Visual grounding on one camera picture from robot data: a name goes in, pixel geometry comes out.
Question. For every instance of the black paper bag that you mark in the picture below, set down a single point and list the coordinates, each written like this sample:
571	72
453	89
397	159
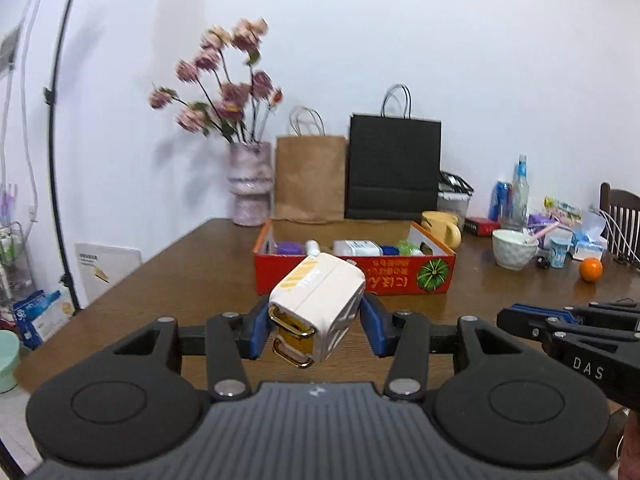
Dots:
392	165

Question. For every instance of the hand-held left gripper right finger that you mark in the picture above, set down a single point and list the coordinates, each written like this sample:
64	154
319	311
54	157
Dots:
375	327

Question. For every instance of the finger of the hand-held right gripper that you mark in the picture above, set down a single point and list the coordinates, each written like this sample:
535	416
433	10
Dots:
530	327
550	312

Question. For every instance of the white blue cup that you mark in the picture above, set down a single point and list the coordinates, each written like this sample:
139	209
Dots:
559	252

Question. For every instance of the blue round container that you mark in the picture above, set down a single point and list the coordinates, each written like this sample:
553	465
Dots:
388	250

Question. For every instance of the clear plastic container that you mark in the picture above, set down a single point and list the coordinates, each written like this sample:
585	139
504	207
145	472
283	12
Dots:
452	201

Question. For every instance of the colourful snack packets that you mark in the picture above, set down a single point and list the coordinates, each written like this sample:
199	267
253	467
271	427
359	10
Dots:
565	210

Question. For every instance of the blue white tissue packet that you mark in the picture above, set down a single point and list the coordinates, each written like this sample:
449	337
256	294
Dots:
590	246

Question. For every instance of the dark wooden chair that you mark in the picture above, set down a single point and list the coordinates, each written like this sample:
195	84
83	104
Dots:
622	220

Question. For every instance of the small black object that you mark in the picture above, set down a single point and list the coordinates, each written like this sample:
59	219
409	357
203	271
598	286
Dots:
543	262

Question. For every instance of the black light stand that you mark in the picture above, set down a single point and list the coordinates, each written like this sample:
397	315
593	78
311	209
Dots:
56	160

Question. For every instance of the clear desk organiser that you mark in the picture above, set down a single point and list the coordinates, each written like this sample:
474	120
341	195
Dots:
12	255

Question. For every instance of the pink spoon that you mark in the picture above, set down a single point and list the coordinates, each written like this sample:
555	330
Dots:
542	232

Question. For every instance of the purple packet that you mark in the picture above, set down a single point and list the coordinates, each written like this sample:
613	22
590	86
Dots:
541	220

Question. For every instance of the orange fruit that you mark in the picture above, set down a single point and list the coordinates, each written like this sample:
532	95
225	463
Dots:
591	270

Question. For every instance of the pale green cup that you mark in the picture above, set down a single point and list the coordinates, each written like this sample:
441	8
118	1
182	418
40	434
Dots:
7	360

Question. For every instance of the red cardboard box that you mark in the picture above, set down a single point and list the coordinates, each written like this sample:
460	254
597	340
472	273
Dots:
390	280

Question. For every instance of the purple jar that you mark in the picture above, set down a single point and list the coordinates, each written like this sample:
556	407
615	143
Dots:
289	248

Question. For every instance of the white bowl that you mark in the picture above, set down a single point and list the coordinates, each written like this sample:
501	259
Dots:
514	250

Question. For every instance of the white flat carton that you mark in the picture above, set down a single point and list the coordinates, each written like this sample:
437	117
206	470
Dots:
107	265

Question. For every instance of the pink speckled vase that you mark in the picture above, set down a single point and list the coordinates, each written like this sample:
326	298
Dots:
250	185

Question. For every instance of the white yellow lunch box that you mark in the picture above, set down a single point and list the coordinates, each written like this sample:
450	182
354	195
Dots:
320	285

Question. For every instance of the white plastic bottle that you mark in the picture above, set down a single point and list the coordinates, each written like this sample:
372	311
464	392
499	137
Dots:
312	247

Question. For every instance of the blue can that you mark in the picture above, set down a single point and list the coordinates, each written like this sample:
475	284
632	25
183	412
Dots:
501	199

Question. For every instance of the person's right hand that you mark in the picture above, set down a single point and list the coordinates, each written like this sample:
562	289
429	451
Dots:
631	447

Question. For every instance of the clear plastic bottle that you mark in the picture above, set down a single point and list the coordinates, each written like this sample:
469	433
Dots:
520	192

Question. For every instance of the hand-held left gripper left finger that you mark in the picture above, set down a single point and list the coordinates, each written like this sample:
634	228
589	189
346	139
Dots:
256	332

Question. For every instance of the blue white boxes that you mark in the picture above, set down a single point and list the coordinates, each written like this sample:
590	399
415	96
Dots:
40	316

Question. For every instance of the dried pink flowers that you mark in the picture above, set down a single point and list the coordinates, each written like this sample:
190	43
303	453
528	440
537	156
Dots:
225	90

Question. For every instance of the small red box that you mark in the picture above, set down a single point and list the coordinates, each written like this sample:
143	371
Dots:
482	225

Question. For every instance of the yellow mug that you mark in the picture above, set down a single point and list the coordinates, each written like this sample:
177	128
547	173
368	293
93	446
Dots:
442	227

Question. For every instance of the large white container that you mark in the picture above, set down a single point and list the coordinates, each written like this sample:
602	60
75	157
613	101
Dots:
356	247

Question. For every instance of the brown paper bag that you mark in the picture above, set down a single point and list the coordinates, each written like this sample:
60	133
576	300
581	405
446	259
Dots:
310	175

